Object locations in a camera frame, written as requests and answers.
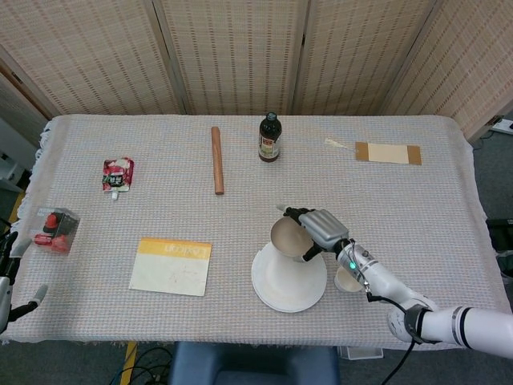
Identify clear box with red items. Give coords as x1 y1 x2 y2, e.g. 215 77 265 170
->
30 206 81 256

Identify wooden rolling pin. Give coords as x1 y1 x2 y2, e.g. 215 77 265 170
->
211 126 225 196

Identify white plastic box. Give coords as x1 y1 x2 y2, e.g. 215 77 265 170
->
338 345 384 360

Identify dark brown glass bottle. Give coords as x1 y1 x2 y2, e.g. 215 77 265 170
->
258 112 281 164

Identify bamboo folding screen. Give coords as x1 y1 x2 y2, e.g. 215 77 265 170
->
0 0 513 141

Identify red drink pouch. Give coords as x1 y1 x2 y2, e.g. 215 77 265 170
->
99 156 135 201

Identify black floor cables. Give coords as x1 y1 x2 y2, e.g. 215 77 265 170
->
134 346 174 385

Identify brown beige tasselled bookmark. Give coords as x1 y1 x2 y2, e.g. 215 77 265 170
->
324 137 422 166

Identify blue chair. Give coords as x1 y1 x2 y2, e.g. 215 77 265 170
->
168 342 341 385

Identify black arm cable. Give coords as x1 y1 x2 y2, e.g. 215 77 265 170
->
366 291 426 385

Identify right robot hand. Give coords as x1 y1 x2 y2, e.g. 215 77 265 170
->
276 204 350 263

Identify woven checked tablecloth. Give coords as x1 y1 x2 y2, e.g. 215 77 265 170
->
0 114 513 351

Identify beige bowl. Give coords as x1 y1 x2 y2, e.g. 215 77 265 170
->
269 216 313 264

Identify yellow white Lexicon book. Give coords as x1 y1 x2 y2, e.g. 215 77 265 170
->
128 237 213 297

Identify white paper cup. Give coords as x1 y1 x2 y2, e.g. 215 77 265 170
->
334 266 368 293

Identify large white plate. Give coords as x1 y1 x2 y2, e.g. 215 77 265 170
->
251 242 328 314

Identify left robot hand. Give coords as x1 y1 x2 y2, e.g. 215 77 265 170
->
0 231 49 334

